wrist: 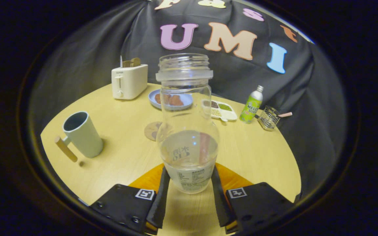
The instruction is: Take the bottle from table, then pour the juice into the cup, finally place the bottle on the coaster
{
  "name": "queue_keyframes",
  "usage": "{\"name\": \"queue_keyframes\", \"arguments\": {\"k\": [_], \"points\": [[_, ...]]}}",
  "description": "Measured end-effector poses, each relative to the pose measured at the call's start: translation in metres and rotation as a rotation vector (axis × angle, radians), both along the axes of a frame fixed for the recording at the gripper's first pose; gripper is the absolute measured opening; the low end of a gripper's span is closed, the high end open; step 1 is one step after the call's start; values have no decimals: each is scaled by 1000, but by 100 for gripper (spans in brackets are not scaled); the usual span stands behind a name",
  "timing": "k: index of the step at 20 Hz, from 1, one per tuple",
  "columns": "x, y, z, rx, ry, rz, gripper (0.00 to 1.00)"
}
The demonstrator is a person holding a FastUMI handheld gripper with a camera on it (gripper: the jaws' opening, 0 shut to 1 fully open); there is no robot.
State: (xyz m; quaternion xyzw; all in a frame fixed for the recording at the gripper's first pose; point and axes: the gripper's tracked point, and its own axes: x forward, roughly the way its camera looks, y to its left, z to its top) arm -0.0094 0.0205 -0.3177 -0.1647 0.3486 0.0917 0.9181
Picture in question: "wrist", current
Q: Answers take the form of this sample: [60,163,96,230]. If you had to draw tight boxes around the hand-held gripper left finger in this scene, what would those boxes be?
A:
[90,163,171,236]

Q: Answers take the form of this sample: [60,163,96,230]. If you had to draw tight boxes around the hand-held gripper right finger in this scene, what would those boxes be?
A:
[211,163,295,235]

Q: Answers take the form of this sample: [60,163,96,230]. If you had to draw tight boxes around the round cork coaster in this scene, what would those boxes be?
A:
[144,121,163,142]

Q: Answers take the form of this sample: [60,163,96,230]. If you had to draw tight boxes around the clear plastic juice bottle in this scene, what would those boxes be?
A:
[156,53,220,194]

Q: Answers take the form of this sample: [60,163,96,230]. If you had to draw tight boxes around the pale green cup wooden handle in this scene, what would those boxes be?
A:
[55,111,104,163]

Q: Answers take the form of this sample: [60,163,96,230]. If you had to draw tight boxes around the green soda bottle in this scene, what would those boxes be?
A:
[240,85,264,124]

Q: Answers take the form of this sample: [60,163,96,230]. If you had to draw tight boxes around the wooden table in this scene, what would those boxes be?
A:
[40,83,302,236]

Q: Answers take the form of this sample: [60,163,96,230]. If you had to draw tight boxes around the white divided dish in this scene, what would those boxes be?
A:
[203,100,238,122]

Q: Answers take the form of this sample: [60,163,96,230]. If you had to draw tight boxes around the brown food pieces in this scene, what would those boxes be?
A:
[155,93,184,106]

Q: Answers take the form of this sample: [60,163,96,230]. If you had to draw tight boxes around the blue plate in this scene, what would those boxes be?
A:
[148,89,194,110]

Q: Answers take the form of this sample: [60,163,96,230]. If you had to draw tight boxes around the white toaster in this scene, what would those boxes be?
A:
[111,64,149,100]

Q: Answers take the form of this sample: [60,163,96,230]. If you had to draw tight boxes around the toast slice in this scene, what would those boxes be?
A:
[122,58,141,68]

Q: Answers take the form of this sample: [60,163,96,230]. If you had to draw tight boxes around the black backdrop cloth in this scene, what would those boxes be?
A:
[29,0,347,194]

